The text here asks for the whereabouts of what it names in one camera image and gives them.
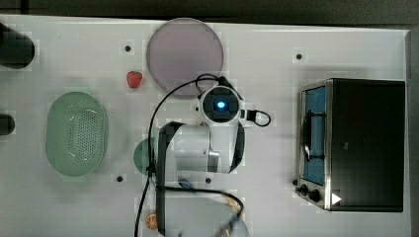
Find green cup with handle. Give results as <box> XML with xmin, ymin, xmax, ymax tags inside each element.
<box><xmin>133</xmin><ymin>137</ymin><xmax>157</xmax><ymax>175</ymax></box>

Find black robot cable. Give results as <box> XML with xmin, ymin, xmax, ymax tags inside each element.
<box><xmin>133</xmin><ymin>73</ymin><xmax>272</xmax><ymax>237</ymax></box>

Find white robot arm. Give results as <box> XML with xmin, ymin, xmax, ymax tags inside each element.
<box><xmin>153</xmin><ymin>85</ymin><xmax>248</xmax><ymax>237</ymax></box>

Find red toy strawberry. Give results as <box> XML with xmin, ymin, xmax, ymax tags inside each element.
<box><xmin>126</xmin><ymin>71</ymin><xmax>143</xmax><ymax>89</ymax></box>

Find green perforated colander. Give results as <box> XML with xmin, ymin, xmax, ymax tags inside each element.
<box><xmin>45</xmin><ymin>92</ymin><xmax>108</xmax><ymax>177</ymax></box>

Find grey round plate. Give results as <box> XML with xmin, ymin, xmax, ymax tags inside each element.
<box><xmin>146</xmin><ymin>18</ymin><xmax>224</xmax><ymax>92</ymax></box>

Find black toaster oven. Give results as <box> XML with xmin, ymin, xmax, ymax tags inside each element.
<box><xmin>293</xmin><ymin>78</ymin><xmax>406</xmax><ymax>212</ymax></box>

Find black round cup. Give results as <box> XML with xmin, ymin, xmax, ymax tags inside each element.
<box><xmin>0</xmin><ymin>114</ymin><xmax>15</xmax><ymax>135</ymax></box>

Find black pot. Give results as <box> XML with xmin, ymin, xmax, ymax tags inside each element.
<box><xmin>0</xmin><ymin>24</ymin><xmax>36</xmax><ymax>69</ymax></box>

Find orange slice toy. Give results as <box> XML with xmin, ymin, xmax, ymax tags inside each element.
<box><xmin>145</xmin><ymin>211</ymin><xmax>158</xmax><ymax>230</ymax></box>

